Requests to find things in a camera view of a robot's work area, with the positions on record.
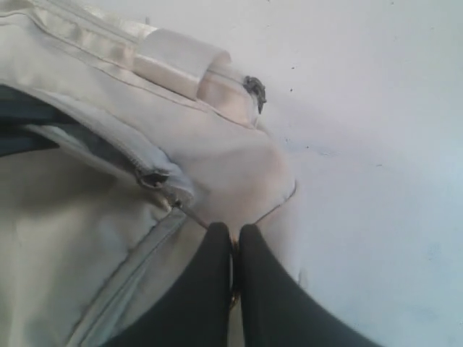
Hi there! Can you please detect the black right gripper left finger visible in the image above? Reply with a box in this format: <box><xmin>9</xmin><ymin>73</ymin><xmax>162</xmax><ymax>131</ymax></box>
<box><xmin>105</xmin><ymin>223</ymin><xmax>232</xmax><ymax>347</ymax></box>

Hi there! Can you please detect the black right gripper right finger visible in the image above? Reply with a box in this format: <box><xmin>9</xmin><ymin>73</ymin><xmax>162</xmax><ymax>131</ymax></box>
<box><xmin>237</xmin><ymin>224</ymin><xmax>377</xmax><ymax>347</ymax></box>

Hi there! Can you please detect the beige duffel bag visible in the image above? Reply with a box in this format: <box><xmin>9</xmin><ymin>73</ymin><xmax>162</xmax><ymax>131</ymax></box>
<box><xmin>1</xmin><ymin>1</ymin><xmax>300</xmax><ymax>346</ymax></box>

